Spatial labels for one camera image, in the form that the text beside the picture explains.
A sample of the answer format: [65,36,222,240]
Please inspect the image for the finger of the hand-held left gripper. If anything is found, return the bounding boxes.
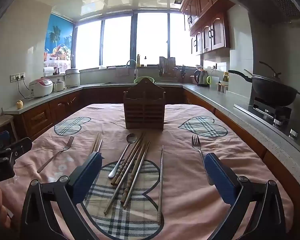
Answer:
[0,137,33,167]
[0,131,11,152]

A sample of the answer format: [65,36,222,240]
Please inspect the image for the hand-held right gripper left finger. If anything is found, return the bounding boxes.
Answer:
[20,151,104,240]

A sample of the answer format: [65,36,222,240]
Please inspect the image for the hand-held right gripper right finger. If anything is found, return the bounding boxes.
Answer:
[204,152,288,240]

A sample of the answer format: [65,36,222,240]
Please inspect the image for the brown wooden utensil holder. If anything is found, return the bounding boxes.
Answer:
[123,78,165,130]

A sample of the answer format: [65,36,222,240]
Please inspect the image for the metal fork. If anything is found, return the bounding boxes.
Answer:
[37,136,75,173]
[191,135,214,186]

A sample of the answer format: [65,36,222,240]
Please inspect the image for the pink heart-print tablecloth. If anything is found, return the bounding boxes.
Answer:
[0,103,294,240]

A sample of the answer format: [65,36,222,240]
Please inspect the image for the metal spoon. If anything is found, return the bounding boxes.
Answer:
[108,133,138,179]

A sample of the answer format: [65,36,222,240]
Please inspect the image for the white and red rice cooker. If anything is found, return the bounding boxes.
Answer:
[29,78,53,98]

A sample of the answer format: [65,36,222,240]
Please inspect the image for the small white pot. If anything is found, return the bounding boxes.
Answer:
[52,79,65,92]

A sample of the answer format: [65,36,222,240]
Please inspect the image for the grey kitchen countertop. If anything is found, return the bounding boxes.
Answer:
[2,81,300,195]

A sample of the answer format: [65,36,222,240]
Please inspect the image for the gas stove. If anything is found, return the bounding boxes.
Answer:
[234,99,300,145]

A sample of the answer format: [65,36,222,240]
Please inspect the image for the tall white electric cooker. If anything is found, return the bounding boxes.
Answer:
[65,68,81,88]

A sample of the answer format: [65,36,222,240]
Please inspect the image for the black wok with lid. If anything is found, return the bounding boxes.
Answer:
[228,61,300,107]

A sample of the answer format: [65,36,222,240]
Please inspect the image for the steel electric kettle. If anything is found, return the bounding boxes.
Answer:
[194,68,207,87]

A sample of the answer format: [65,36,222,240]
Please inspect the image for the curved kitchen faucet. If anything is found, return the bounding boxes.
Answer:
[126,59,139,83]

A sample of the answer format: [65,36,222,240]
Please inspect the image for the palm tree window blind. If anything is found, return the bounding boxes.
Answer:
[44,14,74,68]

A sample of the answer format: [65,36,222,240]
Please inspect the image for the dish drying rack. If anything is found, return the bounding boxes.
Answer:
[159,56,176,77]

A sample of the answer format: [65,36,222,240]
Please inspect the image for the wooden upper cabinets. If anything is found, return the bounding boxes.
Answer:
[180,0,237,55]

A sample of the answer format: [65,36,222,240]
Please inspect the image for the large kitchen window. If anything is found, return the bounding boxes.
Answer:
[74,11,203,72]

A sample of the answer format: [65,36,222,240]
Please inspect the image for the range hood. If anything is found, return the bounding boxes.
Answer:
[220,0,300,28]

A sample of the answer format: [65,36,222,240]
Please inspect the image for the black power cable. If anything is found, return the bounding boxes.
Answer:
[16,79,33,99]

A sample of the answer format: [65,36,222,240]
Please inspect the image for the wall power socket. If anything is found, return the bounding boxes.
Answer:
[10,72,26,82]

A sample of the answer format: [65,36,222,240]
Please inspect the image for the wire dish rack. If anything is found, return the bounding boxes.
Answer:
[160,66,182,82]

